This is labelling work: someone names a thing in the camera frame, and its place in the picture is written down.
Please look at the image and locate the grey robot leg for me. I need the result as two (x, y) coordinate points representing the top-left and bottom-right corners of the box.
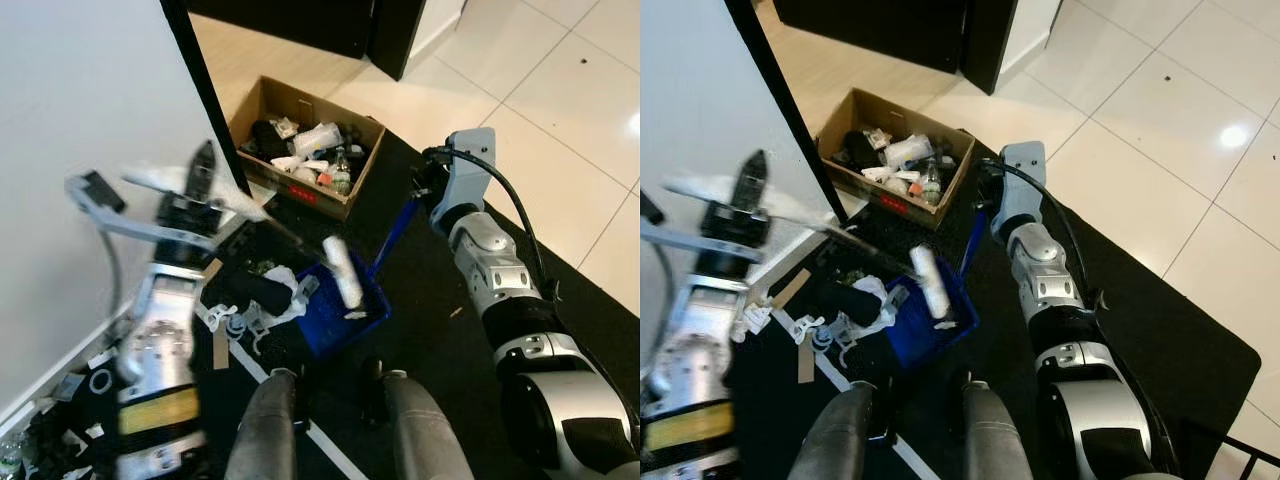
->
(800, 382), (881, 480)
(385, 372), (476, 480)
(225, 370), (301, 480)
(960, 385), (1036, 480)

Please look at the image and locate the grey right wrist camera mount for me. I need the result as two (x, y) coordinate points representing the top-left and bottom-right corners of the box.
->
(447, 128), (498, 216)
(1000, 140), (1047, 227)

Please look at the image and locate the crumpled white wrapper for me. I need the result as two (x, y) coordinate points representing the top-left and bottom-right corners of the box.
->
(850, 278), (911, 331)
(262, 265), (321, 321)

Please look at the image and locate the blue long-handled dustpan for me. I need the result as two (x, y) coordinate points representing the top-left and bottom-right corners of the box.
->
(290, 195), (419, 363)
(885, 208), (993, 373)

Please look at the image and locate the grey right robot leg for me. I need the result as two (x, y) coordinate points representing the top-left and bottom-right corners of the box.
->
(385, 372), (476, 480)
(960, 385), (1036, 480)

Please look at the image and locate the black rubbish piece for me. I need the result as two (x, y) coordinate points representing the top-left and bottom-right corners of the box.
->
(840, 130), (883, 171)
(248, 120), (291, 159)

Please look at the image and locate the black cabinet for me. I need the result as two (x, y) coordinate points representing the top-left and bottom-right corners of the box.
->
(185, 0), (428, 81)
(773, 0), (1021, 96)

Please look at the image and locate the clear plastic bottle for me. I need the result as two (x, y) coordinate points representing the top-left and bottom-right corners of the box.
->
(918, 160), (946, 206)
(328, 148), (355, 196)

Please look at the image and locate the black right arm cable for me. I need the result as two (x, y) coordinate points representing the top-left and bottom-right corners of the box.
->
(425, 145), (561, 306)
(985, 158), (1111, 311)

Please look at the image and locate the white floor tape strip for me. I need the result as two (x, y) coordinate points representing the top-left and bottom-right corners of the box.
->
(195, 300), (366, 480)
(770, 310), (941, 480)

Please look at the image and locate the white plastic ring scrap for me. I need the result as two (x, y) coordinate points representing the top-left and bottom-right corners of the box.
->
(795, 315), (851, 353)
(205, 303), (263, 346)

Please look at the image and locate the black floor mat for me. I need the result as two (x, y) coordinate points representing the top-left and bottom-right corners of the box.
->
(195, 130), (641, 480)
(725, 140), (1263, 480)

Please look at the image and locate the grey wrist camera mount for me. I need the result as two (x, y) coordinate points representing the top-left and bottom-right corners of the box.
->
(640, 190), (771, 263)
(447, 128), (498, 216)
(1000, 140), (1047, 227)
(65, 172), (221, 251)

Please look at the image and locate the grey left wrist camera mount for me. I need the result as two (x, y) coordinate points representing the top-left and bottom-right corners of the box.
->
(640, 190), (771, 263)
(65, 172), (221, 251)

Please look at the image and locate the crumpled white plastic bag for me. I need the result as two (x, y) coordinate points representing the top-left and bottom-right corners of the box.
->
(885, 133), (934, 169)
(293, 122), (343, 158)

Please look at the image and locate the grey left robot leg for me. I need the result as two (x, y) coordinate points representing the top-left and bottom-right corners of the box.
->
(800, 382), (881, 480)
(225, 370), (301, 480)

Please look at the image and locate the black wall edge trim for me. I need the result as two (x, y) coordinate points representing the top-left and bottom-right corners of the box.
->
(160, 0), (251, 196)
(725, 0), (839, 223)

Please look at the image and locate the brown cardboard rubbish box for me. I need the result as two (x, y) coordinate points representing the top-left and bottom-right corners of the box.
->
(818, 88), (976, 231)
(228, 75), (386, 221)

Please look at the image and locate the white paper roll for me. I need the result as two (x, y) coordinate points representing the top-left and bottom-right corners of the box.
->
(322, 235), (367, 311)
(910, 245), (958, 321)

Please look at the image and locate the black wire rack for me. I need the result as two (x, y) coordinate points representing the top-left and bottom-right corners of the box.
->
(1180, 418), (1280, 480)

